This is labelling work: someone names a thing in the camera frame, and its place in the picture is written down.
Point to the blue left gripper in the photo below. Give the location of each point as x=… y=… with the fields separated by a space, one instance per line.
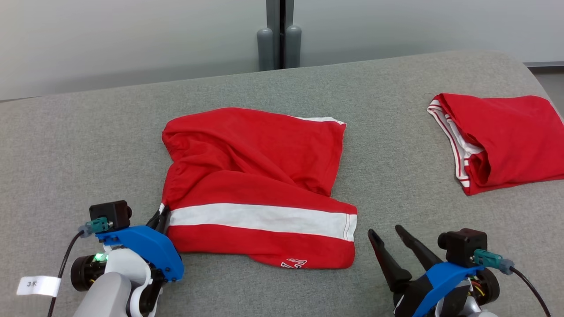
x=150 y=248

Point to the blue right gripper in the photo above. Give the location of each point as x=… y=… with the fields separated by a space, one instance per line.
x=436 y=281

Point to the red Bulls shorts white band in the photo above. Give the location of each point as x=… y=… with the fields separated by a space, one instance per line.
x=246 y=145

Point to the red Bulls jersey white sleeves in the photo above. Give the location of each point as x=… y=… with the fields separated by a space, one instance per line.
x=515 y=141

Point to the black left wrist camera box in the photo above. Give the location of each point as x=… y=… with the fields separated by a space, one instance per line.
x=110 y=213

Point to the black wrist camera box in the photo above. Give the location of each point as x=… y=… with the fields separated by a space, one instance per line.
x=462 y=246
x=110 y=213

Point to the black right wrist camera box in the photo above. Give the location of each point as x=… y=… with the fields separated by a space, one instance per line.
x=462 y=246

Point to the grey rounded post foot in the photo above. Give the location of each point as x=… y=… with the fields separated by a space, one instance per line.
x=293 y=46
x=265 y=48

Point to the grey aluminium partition post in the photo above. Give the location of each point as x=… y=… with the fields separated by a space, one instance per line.
x=273 y=13

